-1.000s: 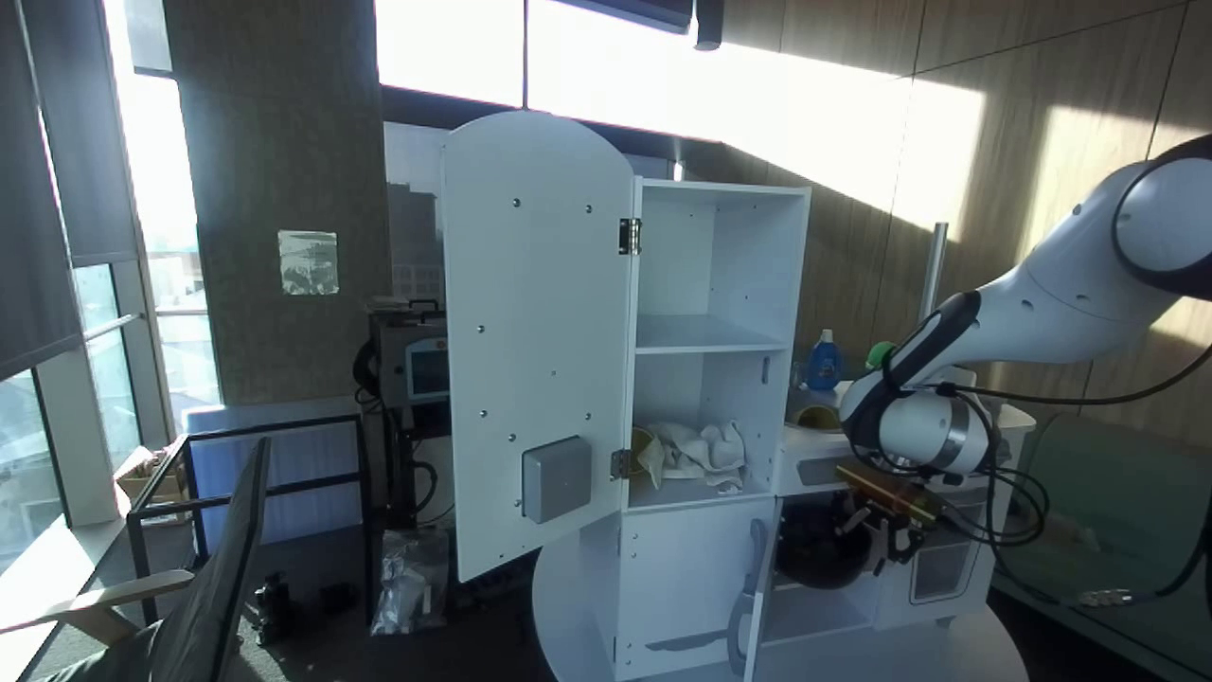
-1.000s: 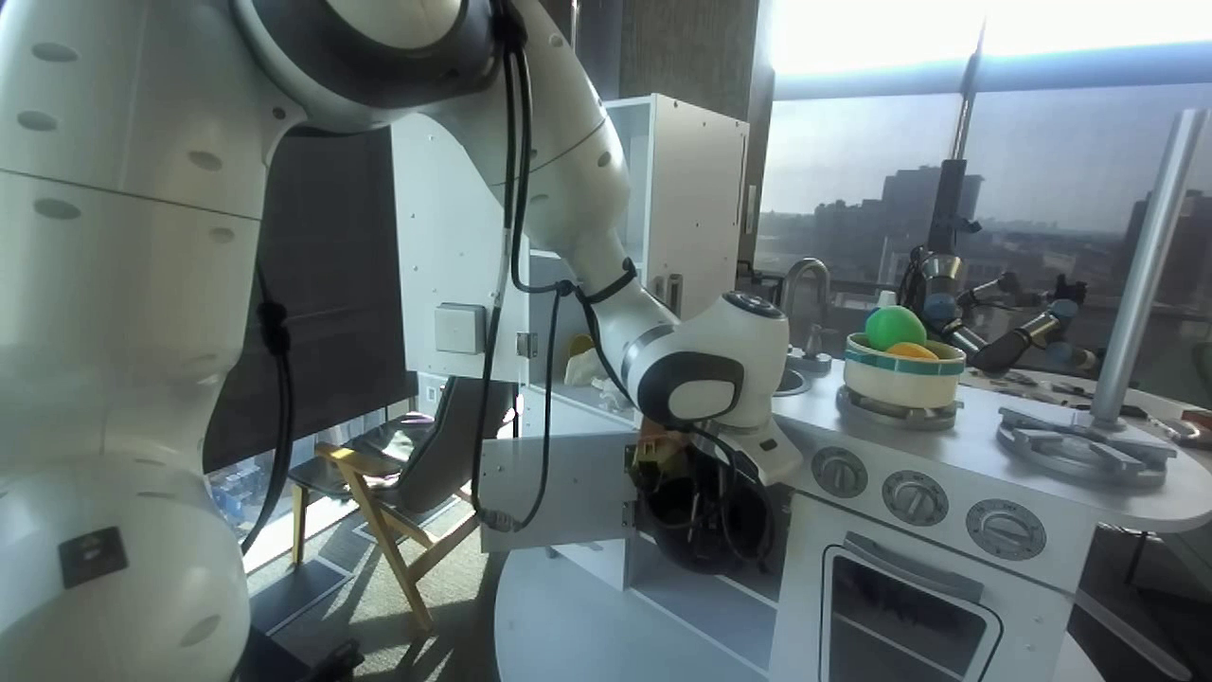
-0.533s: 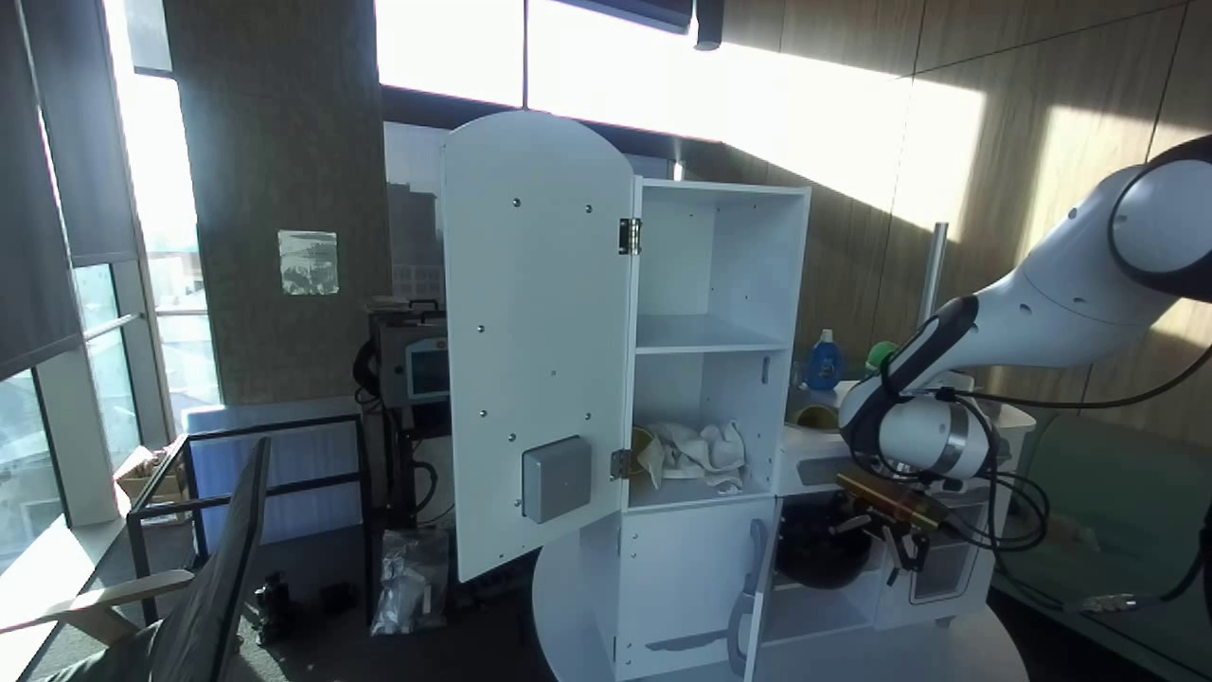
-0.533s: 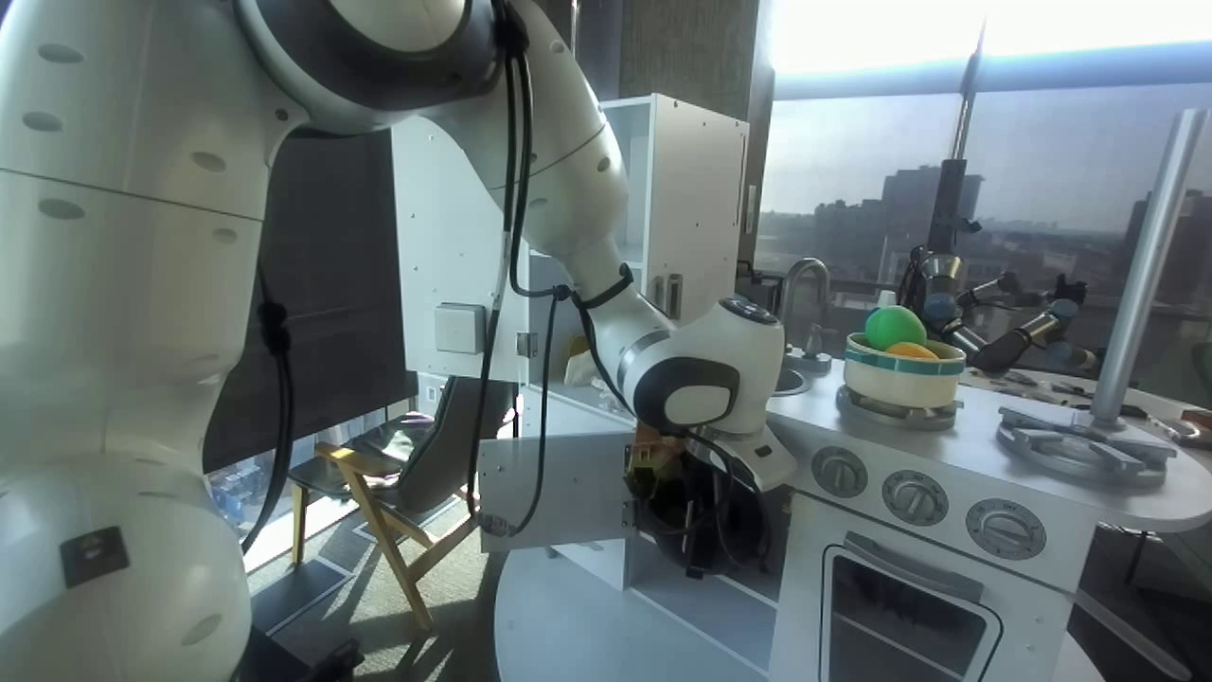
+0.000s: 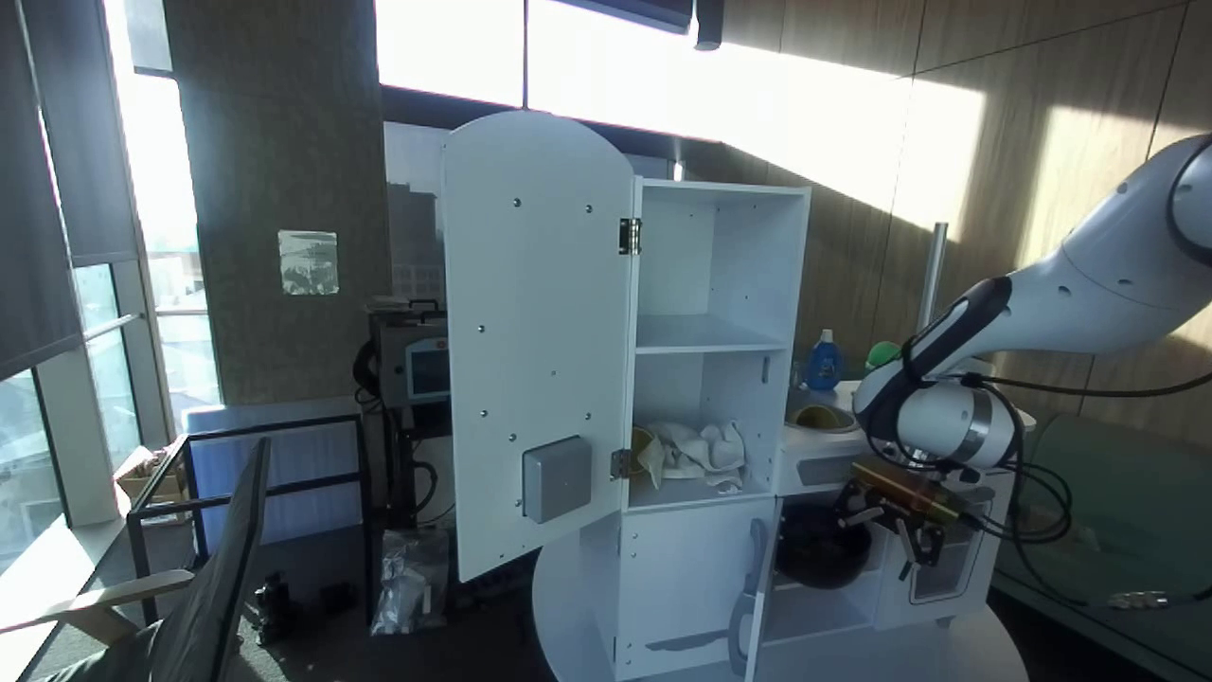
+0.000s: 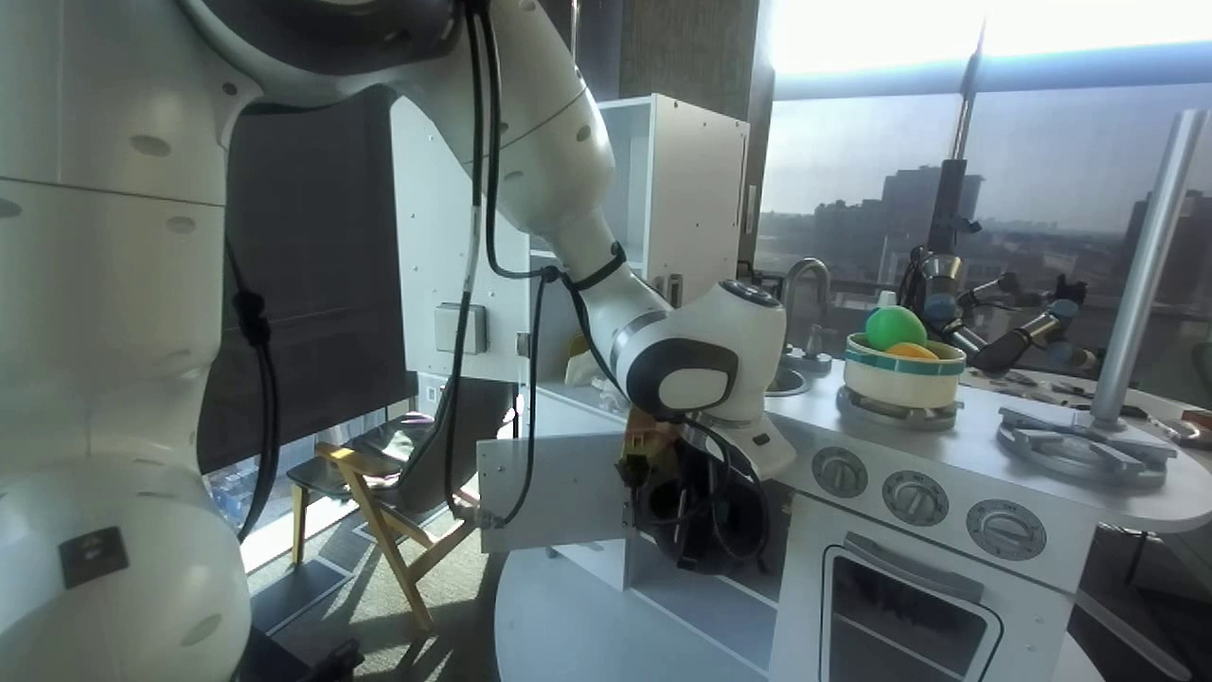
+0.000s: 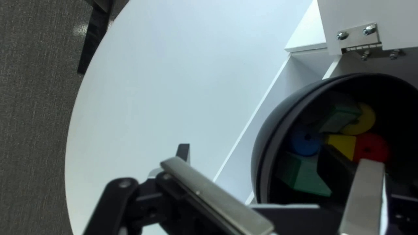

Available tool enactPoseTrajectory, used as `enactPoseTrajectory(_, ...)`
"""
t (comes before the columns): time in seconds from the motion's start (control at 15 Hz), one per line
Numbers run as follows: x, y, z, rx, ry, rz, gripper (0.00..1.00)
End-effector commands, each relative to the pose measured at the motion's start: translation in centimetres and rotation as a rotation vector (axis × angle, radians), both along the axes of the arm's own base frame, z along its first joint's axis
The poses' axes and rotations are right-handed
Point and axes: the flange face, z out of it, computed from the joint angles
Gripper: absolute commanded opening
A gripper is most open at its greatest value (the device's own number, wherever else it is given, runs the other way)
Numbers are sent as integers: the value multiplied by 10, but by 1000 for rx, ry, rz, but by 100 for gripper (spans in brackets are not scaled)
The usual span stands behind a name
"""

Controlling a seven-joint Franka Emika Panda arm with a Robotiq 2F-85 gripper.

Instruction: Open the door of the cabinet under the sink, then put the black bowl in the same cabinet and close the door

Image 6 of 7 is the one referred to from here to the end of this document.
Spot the wooden folding chair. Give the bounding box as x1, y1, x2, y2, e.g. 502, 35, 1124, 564
284, 414, 492, 638

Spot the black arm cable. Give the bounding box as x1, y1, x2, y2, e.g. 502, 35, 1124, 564
436, 0, 637, 534

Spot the grey oven knob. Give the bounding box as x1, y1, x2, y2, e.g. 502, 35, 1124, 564
960, 495, 1049, 564
811, 442, 873, 501
878, 467, 953, 530

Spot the white oven door with window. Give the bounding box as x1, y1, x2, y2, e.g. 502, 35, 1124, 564
814, 525, 1013, 682

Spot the brass wrist camera mount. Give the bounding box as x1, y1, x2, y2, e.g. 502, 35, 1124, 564
614, 415, 675, 494

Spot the silver toy faucet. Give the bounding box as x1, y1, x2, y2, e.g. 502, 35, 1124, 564
776, 254, 842, 379

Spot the white toy kitchen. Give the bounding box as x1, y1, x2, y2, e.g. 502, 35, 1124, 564
391, 86, 1212, 682

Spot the green object on counter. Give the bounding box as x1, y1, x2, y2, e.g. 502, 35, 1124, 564
842, 331, 970, 419

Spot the green toy ball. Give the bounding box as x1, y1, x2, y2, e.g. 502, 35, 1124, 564
861, 302, 931, 356

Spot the white under-sink cabinet door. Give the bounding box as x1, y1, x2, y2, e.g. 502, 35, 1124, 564
472, 431, 637, 557

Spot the thick black base cable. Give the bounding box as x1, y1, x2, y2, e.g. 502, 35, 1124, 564
222, 241, 284, 550

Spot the silver metal pole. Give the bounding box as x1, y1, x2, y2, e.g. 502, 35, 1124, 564
1088, 107, 1212, 431

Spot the yellow toy food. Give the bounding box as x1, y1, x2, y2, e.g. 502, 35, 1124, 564
884, 338, 945, 369

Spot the grey box on door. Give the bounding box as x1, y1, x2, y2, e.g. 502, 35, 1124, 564
436, 300, 492, 359

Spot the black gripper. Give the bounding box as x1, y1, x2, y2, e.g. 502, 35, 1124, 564
628, 438, 734, 564

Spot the tall arched white cabinet door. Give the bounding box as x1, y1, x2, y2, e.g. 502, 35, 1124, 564
391, 93, 534, 386

